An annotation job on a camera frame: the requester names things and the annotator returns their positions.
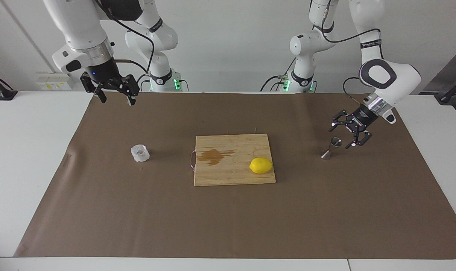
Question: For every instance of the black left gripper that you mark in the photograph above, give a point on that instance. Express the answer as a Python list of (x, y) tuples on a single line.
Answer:
[(363, 119)]

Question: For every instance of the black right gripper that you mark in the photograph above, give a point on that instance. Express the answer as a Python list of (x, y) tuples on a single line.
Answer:
[(104, 74)]

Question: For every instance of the steel double jigger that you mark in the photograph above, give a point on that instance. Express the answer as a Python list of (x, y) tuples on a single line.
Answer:
[(336, 142)]

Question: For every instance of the clear plastic cup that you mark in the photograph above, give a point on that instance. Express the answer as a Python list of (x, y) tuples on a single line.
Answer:
[(139, 153)]

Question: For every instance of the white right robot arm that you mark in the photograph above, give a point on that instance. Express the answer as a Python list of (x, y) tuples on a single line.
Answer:
[(85, 30)]

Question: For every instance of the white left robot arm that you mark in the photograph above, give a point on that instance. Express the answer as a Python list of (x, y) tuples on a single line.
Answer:
[(393, 75)]

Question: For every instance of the yellow lemon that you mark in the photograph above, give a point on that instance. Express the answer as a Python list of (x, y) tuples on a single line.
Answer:
[(260, 165)]

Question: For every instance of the wooden cutting board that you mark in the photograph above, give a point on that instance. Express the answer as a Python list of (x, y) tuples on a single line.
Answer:
[(231, 169)]

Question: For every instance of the brown paper table mat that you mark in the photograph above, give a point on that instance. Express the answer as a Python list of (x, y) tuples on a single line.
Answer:
[(228, 218)]

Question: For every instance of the white wall power outlet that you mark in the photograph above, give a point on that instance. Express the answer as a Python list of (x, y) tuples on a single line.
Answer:
[(53, 82)]

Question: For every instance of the black table clamp mount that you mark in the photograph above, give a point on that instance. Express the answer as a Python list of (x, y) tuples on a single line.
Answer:
[(8, 95), (444, 98)]

